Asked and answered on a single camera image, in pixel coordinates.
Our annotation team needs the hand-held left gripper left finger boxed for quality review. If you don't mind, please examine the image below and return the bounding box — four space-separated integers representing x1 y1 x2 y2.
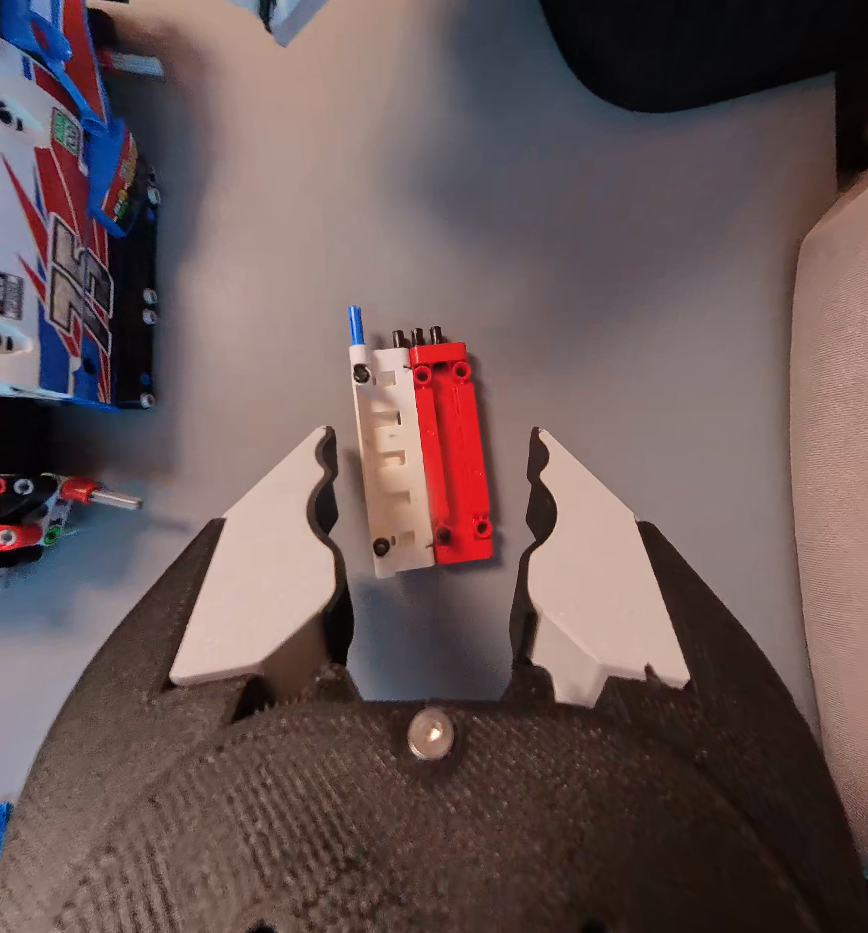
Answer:
168 425 355 690

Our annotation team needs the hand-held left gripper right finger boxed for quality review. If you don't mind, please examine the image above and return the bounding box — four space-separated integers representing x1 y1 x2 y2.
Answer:
509 427 691 707

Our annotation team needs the red and white lego panel assembly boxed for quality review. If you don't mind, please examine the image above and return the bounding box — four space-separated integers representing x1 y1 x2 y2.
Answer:
346 305 499 579

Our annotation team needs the lego race car model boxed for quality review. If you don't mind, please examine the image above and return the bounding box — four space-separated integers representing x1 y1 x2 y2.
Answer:
0 0 167 599

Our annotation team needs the black cloth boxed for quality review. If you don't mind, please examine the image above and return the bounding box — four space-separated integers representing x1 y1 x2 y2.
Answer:
539 0 868 183

